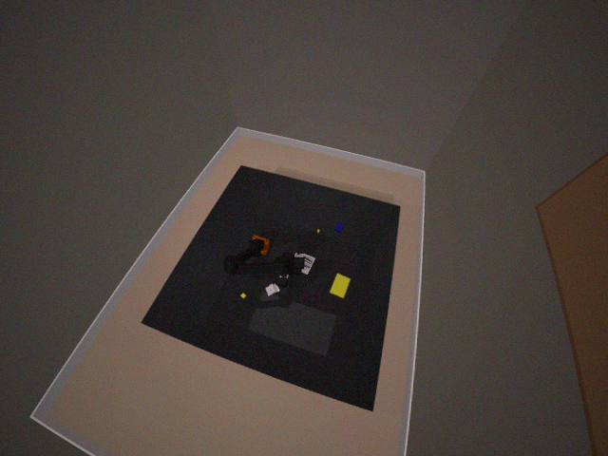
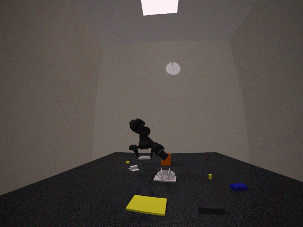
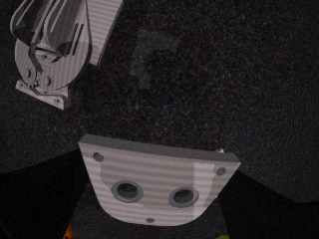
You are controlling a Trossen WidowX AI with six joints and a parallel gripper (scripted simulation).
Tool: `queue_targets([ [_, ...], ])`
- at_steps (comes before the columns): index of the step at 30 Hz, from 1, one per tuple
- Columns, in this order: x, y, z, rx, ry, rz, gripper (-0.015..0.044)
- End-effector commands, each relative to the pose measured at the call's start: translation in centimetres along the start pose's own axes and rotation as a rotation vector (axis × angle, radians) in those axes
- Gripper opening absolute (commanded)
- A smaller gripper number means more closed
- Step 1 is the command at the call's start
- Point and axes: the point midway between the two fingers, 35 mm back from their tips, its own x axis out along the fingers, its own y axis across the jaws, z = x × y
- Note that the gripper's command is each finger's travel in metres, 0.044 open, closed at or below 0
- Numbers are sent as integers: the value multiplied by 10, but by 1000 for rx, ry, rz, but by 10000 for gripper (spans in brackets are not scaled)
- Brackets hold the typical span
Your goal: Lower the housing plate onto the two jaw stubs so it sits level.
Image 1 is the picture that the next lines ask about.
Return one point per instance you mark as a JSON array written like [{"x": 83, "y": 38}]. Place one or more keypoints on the yellow flat rectangular plate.
[{"x": 340, "y": 285}]

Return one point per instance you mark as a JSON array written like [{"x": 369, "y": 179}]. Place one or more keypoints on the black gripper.
[{"x": 283, "y": 281}]

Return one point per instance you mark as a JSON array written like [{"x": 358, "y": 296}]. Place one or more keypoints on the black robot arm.
[{"x": 282, "y": 266}]

